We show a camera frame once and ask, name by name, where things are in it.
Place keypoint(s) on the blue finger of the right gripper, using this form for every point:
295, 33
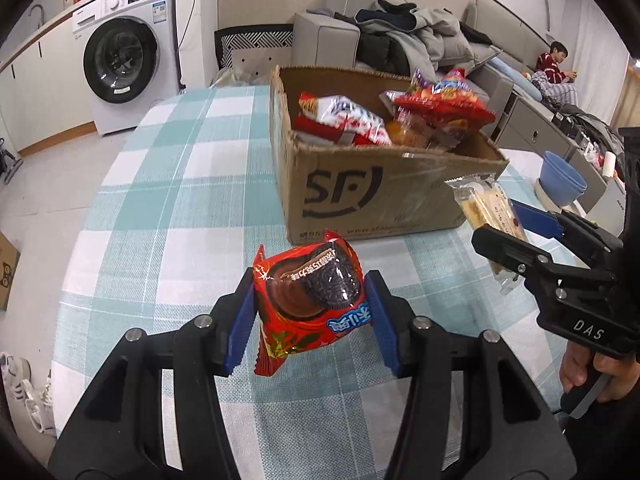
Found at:
591, 244
512, 253

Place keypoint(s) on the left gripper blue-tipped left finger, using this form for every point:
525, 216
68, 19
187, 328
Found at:
243, 317

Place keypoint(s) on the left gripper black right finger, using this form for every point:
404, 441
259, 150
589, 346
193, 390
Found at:
391, 320

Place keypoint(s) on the clear cake bar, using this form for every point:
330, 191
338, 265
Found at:
483, 201

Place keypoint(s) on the red oreo pie packet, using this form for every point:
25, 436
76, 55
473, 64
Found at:
307, 297

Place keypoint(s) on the red biscuit snack bag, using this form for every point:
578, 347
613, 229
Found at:
449, 99

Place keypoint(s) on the white snack bag red trim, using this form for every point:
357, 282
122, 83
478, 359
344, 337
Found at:
339, 120

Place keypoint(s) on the blue plastic bowl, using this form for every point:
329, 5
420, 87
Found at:
562, 183

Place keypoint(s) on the teal plaid tablecloth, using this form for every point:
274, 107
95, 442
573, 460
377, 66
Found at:
180, 215

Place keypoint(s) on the brown cardboard SF box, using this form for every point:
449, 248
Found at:
363, 191

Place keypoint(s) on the orange egg cake packet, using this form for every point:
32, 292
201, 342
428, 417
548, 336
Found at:
412, 130

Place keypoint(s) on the seated person in red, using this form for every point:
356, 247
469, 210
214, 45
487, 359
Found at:
556, 86

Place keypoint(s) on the white sneakers on floor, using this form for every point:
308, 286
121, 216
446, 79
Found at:
38, 403

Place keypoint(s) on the small cardboard box on floor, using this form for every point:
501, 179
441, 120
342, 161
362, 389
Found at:
9, 257

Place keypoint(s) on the grey jacket pile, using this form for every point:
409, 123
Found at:
401, 38

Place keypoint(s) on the black patterned chair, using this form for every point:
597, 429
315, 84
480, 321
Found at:
254, 49

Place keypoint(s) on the white front-load washing machine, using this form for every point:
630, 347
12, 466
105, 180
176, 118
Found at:
129, 58

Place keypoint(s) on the beige fabric sofa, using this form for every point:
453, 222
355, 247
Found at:
322, 40

